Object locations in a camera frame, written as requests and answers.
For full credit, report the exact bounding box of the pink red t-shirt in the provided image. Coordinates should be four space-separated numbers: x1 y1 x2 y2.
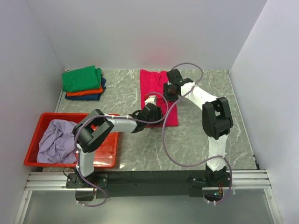
139 69 179 127

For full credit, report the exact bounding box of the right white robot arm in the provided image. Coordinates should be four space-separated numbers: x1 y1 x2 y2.
163 69 233 186

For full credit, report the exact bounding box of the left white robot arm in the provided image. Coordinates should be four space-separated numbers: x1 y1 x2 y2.
72 103 163 188

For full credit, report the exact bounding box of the folded orange t-shirt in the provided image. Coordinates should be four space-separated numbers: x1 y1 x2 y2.
66 86 104 97

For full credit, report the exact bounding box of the folded navy t-shirt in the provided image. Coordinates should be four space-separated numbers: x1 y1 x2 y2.
65 77 106 101

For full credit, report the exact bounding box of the red plastic bin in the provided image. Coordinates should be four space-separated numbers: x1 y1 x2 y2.
24 112 119 168

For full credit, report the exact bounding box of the folded green t-shirt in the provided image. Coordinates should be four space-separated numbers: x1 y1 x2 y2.
62 65 102 93

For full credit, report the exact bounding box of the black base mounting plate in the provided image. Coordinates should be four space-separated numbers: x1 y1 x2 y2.
66 170 231 201

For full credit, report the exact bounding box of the lavender t-shirt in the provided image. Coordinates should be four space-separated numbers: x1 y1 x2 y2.
36 119 77 164

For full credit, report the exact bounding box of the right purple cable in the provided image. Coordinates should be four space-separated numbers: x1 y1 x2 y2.
161 62 234 205

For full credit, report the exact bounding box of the purple cable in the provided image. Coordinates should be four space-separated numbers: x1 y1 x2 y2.
74 92 170 207
161 62 234 205

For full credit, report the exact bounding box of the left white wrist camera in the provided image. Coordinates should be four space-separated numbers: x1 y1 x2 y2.
144 95 157 106

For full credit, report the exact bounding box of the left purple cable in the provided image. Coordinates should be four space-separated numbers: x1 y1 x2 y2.
74 92 170 207

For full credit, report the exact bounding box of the aluminium rail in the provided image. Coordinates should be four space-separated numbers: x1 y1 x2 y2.
25 170 271 191

